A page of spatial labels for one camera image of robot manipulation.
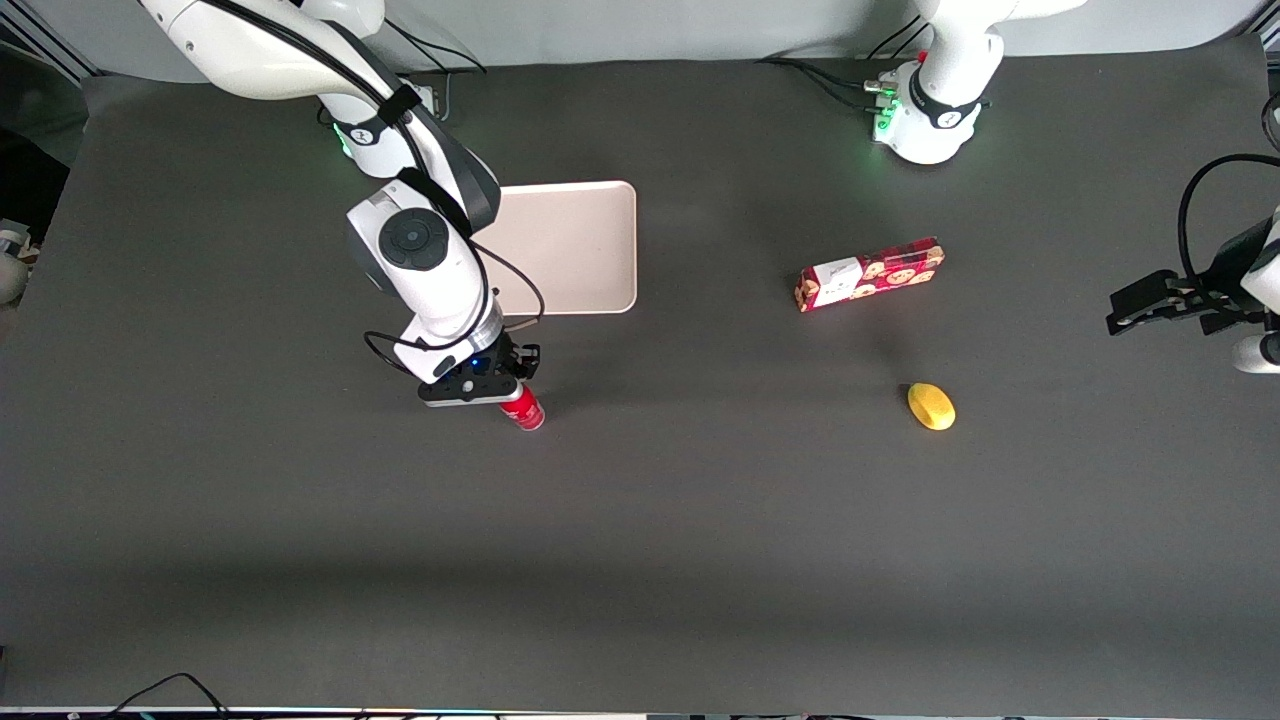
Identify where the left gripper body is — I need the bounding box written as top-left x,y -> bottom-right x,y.
1190,205 -> 1280,313

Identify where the red coke bottle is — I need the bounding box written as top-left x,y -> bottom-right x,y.
499,386 -> 547,432

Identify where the beige plastic tray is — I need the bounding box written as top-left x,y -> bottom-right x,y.
470,180 -> 638,316

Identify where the dark grey table mat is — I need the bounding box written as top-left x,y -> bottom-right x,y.
0,35 -> 1280,713

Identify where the yellow lemon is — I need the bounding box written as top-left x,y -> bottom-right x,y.
907,382 -> 957,432

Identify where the red cookie box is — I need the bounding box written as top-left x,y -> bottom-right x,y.
795,236 -> 946,314

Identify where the grey round object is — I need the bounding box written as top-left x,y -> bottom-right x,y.
0,228 -> 39,303

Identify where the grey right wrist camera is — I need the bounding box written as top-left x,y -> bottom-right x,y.
417,373 -> 524,408

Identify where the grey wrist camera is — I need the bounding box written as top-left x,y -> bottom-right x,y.
1233,333 -> 1280,375
417,373 -> 524,408

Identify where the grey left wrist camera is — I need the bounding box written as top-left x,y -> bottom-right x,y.
1233,333 -> 1280,375

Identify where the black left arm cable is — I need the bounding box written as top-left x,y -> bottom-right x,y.
1178,152 -> 1280,296

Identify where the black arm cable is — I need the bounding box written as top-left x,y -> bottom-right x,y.
200,0 -> 547,379
1178,152 -> 1280,296

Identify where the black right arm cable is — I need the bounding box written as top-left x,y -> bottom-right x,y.
200,0 -> 547,379

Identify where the black right base cable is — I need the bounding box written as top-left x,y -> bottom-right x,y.
385,20 -> 491,121

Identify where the black base cable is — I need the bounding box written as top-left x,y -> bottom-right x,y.
865,12 -> 926,61
755,57 -> 881,113
385,20 -> 491,121

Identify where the black left base cable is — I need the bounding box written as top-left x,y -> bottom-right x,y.
755,57 -> 881,113
865,12 -> 926,61

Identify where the thin black cable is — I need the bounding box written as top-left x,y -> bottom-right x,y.
100,673 -> 233,720

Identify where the aluminium frame profile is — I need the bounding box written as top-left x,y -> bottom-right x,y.
0,8 -> 101,81

